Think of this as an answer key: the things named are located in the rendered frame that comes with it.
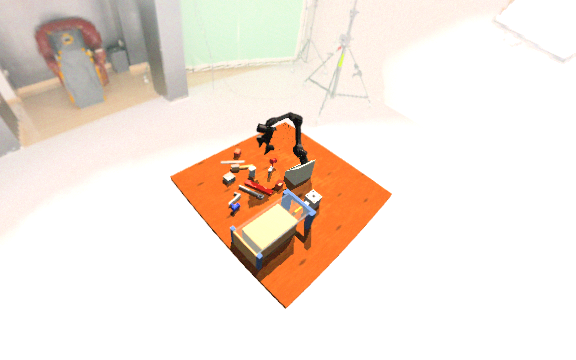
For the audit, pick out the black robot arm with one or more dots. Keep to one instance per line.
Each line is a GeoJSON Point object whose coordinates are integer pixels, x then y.
{"type": "Point", "coordinates": [297, 120]}

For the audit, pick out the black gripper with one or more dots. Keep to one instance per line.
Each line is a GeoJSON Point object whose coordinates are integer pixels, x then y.
{"type": "Point", "coordinates": [268, 146]}

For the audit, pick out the white cylinder with grey end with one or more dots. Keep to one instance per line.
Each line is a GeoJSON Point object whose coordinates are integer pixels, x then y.
{"type": "Point", "coordinates": [260, 196]}

